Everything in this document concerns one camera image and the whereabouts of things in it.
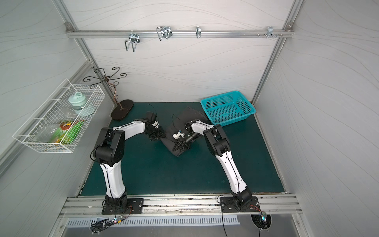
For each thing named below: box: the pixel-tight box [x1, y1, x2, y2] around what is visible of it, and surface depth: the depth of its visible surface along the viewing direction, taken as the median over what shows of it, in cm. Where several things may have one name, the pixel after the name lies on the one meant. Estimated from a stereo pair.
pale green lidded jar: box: [68, 91, 87, 111], surface depth 68 cm
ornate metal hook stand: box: [82, 66, 127, 111], surface depth 95 cm
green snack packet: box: [55, 119, 84, 145], surface depth 63 cm
